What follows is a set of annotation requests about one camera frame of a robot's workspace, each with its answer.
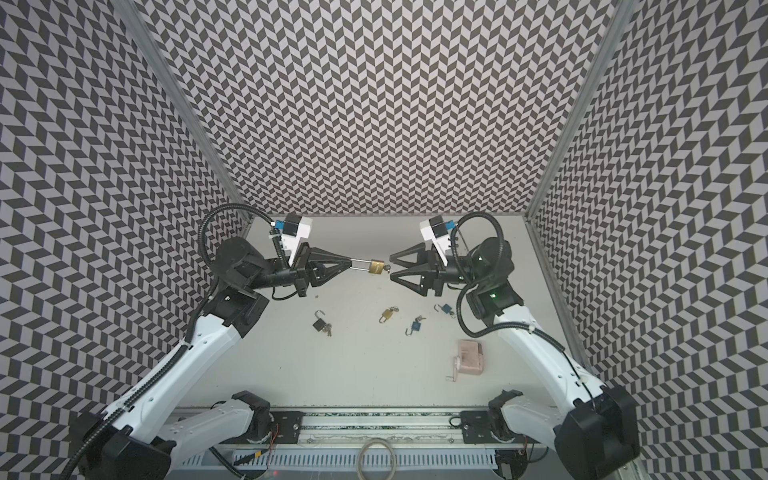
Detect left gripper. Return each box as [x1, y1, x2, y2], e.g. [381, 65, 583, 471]
[245, 243, 353, 300]

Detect brass long-shackle padlock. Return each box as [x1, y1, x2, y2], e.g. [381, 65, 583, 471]
[350, 258, 391, 275]

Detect blue padlock with key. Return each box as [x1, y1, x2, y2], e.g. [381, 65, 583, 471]
[404, 316, 425, 336]

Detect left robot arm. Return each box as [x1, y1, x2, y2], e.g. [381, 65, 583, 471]
[60, 234, 352, 479]

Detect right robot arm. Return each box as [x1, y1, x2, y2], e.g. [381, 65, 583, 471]
[389, 237, 641, 479]

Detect small brass padlock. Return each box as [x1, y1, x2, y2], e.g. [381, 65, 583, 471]
[378, 307, 399, 324]

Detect black padlock with keys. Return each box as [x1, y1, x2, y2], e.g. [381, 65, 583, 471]
[313, 310, 332, 337]

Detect pink padlock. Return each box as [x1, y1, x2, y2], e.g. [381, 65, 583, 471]
[445, 340, 485, 382]

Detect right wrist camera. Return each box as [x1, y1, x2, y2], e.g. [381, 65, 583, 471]
[419, 215, 455, 266]

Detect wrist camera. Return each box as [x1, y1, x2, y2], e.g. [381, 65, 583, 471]
[419, 215, 455, 266]
[271, 213, 313, 266]

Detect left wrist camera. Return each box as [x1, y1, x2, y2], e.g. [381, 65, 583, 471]
[271, 213, 313, 266]

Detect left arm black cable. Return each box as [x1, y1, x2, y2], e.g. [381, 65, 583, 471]
[196, 202, 283, 277]

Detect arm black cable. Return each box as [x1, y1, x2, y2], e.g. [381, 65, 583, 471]
[196, 202, 283, 277]
[448, 211, 595, 403]

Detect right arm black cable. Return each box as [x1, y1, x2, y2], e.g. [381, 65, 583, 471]
[448, 211, 595, 403]

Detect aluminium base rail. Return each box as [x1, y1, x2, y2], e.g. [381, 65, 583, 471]
[179, 407, 571, 451]

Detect grey cable loop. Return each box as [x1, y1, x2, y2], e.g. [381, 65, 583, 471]
[356, 437, 398, 480]

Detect white vented cable duct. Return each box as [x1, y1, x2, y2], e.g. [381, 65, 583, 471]
[179, 449, 499, 472]

